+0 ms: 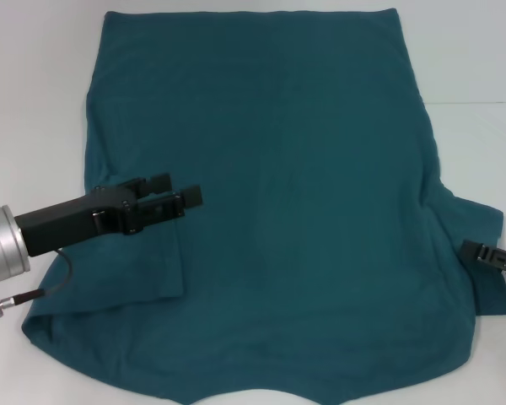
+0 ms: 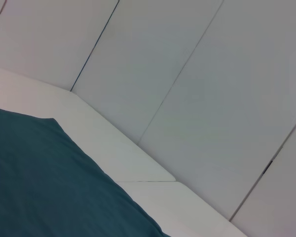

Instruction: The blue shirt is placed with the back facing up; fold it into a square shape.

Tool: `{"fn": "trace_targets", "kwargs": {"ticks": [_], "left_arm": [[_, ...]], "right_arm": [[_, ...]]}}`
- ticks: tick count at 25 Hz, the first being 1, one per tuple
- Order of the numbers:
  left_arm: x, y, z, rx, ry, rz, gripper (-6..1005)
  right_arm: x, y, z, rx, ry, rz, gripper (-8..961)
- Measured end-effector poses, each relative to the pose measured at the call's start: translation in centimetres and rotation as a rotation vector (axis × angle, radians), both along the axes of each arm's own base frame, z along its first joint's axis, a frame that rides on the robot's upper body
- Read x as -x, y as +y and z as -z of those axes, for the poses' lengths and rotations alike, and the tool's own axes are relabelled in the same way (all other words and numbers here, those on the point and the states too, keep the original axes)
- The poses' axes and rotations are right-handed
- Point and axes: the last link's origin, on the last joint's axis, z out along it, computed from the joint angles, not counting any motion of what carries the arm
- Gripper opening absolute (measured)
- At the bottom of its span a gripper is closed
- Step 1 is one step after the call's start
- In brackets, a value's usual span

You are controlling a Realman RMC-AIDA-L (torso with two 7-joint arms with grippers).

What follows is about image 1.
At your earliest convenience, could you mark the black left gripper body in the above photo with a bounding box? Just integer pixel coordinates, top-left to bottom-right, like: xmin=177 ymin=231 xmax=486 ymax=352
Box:
xmin=13 ymin=184 xmax=148 ymax=259

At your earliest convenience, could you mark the blue teal shirt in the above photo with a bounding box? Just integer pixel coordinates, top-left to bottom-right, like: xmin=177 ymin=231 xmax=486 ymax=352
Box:
xmin=19 ymin=7 xmax=506 ymax=405

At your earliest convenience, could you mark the left wrist cable with plug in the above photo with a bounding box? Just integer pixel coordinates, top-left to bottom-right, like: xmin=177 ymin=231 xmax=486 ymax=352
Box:
xmin=0 ymin=247 xmax=73 ymax=322

